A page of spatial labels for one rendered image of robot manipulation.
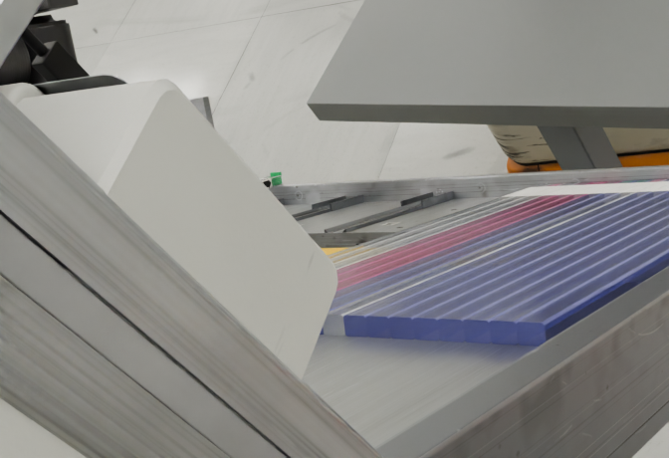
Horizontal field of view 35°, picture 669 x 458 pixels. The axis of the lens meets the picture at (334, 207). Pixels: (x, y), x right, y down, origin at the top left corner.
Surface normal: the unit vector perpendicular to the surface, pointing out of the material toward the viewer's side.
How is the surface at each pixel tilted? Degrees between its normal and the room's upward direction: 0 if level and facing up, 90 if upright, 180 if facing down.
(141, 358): 90
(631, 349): 90
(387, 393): 45
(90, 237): 90
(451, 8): 0
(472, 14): 0
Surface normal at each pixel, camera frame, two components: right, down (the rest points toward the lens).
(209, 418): 0.80, -0.03
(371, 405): -0.11, -0.99
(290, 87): -0.49, -0.59
